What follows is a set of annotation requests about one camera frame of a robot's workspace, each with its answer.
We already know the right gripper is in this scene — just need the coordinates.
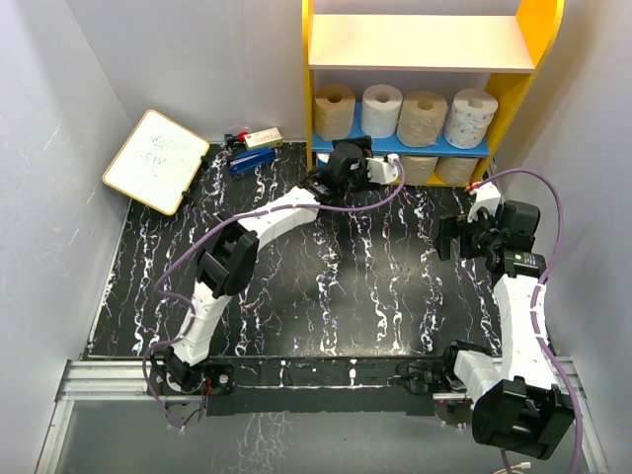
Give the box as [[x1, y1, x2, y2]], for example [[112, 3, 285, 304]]
[[434, 203, 504, 261]]

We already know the brown roll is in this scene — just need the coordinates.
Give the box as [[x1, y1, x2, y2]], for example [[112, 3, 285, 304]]
[[434, 156, 479, 186], [396, 91, 448, 148], [401, 155, 438, 186], [313, 84, 356, 141]]

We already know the brown roll front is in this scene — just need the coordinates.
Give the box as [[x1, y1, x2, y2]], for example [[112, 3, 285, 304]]
[[313, 84, 356, 141]]

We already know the white dotted paper roll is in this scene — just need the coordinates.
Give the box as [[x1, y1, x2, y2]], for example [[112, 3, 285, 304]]
[[443, 89, 499, 149]]

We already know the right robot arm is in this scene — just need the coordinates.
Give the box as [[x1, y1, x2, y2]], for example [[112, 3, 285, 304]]
[[434, 200, 575, 460]]

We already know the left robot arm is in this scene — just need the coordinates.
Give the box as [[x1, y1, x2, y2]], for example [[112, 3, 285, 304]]
[[160, 135, 372, 394]]

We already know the yellow shelf unit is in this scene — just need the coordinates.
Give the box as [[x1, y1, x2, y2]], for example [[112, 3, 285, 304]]
[[300, 0, 566, 188]]

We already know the small beige carton box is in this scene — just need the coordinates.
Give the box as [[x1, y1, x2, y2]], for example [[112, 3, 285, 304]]
[[244, 127, 283, 150]]

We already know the blue stapler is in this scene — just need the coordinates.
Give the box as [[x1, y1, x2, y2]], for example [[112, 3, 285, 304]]
[[228, 147, 277, 176]]

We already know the small red black object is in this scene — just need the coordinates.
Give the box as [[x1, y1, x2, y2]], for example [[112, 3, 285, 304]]
[[223, 131, 249, 147]]

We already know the small whiteboard wooden frame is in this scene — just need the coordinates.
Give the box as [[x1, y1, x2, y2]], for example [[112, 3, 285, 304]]
[[103, 109, 210, 216]]

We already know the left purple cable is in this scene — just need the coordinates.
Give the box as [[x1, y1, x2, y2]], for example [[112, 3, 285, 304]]
[[141, 160, 407, 431]]

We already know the white connector cable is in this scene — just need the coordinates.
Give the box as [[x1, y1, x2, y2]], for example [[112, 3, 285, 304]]
[[501, 451, 533, 474]]

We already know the aluminium rail frame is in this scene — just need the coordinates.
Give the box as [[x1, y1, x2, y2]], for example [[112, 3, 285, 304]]
[[37, 162, 611, 474]]

